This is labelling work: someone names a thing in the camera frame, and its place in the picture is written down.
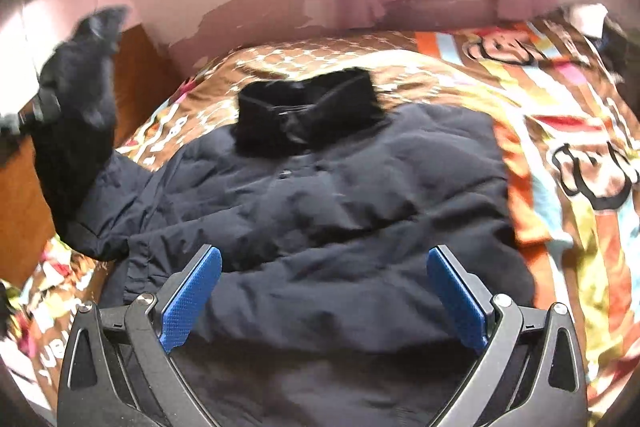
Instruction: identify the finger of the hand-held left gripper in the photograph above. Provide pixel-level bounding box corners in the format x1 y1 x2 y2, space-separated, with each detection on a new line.
20 91 62 126

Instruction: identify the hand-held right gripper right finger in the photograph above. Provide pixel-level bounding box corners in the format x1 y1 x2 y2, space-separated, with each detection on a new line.
425 244 588 427

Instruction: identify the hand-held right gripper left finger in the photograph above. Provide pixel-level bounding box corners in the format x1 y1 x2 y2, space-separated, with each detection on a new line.
57 244 223 427

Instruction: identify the dark navy padded jacket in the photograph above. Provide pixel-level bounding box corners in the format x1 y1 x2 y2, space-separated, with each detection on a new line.
32 6 538 427

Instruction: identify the printed brown blanket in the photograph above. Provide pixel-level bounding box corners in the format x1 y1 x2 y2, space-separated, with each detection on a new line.
0 19 640 427

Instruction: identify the white object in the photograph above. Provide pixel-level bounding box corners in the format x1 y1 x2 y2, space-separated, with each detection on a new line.
570 4 609 38

